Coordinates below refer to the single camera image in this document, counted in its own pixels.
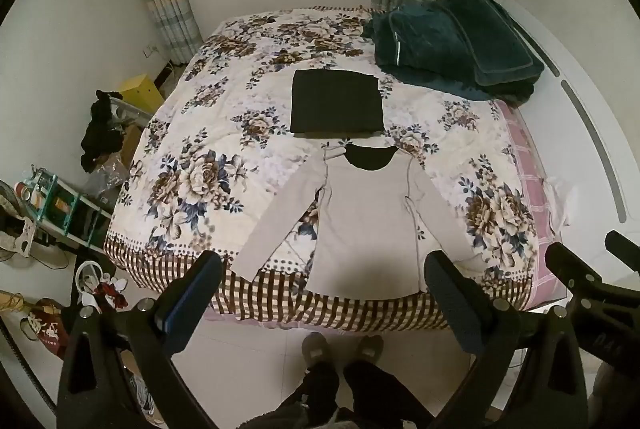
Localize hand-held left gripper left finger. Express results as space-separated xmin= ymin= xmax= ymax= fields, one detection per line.
xmin=56 ymin=250 xmax=224 ymax=429

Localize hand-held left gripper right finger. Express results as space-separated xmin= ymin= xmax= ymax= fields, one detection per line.
xmin=423 ymin=250 xmax=595 ymax=429

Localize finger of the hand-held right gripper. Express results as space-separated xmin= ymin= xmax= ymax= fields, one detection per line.
xmin=604 ymin=230 xmax=640 ymax=261
xmin=545 ymin=242 xmax=640 ymax=360

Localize grey long-sleeve shirt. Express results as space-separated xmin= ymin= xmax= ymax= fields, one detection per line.
xmin=231 ymin=143 xmax=487 ymax=301

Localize person's right forearm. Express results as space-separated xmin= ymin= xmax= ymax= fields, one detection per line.
xmin=590 ymin=356 xmax=640 ymax=429

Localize white crumpled cloth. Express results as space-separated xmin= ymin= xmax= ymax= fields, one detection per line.
xmin=541 ymin=175 xmax=572 ymax=228

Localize red and white slippers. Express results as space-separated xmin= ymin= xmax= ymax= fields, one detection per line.
xmin=74 ymin=260 xmax=132 ymax=316

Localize grey slipper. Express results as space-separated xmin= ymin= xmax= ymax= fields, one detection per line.
xmin=354 ymin=334 xmax=386 ymax=366

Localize pink checked bed sheet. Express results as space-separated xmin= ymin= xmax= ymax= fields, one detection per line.
xmin=492 ymin=100 xmax=572 ymax=311

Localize person's legs in black pants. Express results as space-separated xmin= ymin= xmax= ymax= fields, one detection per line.
xmin=235 ymin=358 xmax=437 ymax=429

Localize red printed bag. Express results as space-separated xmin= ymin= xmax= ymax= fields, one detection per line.
xmin=21 ymin=298 xmax=72 ymax=361

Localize clear plastic bag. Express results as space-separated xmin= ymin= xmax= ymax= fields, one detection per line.
xmin=81 ymin=155 xmax=132 ymax=206

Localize teal shelf rack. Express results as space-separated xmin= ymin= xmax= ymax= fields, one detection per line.
xmin=16 ymin=168 xmax=114 ymax=254

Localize floral quilt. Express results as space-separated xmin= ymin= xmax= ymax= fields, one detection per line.
xmin=102 ymin=5 xmax=545 ymax=319

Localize cardboard box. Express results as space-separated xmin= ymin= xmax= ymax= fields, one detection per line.
xmin=119 ymin=120 xmax=144 ymax=163

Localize white headboard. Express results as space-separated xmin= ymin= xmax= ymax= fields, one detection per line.
xmin=491 ymin=0 xmax=640 ymax=262

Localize black clothing heap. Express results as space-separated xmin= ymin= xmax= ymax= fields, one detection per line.
xmin=79 ymin=89 xmax=126 ymax=174

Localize yellow box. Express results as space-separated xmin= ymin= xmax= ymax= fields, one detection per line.
xmin=116 ymin=73 xmax=166 ymax=116

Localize folded black garment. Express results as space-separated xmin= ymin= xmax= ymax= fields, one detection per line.
xmin=289 ymin=69 xmax=385 ymax=136

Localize dark green pillow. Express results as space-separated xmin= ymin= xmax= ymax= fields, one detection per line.
xmin=439 ymin=0 xmax=546 ymax=88

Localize dark green blanket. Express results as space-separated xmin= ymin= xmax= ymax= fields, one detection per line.
xmin=366 ymin=0 xmax=547 ymax=106

